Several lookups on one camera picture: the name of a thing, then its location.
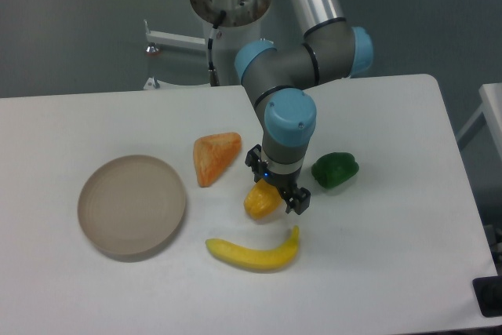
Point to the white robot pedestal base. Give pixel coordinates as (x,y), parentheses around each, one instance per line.
(227,26)

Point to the green toy pepper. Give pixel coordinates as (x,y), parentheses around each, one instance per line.
(334,169)

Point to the black device at edge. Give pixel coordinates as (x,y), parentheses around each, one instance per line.
(488,294)

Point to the white side table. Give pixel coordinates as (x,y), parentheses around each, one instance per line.
(488,114)

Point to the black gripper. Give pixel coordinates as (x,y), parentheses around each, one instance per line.
(279,176)

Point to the yellow toy pepper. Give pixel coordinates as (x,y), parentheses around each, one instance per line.
(257,205)

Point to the yellow toy banana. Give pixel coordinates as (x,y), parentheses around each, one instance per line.
(256,259)

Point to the orange toy bread slice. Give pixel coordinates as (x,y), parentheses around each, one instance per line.
(213,154)

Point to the beige round plate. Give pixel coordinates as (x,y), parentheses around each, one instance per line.
(131,205)

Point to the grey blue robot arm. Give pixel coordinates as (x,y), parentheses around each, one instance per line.
(276,81)

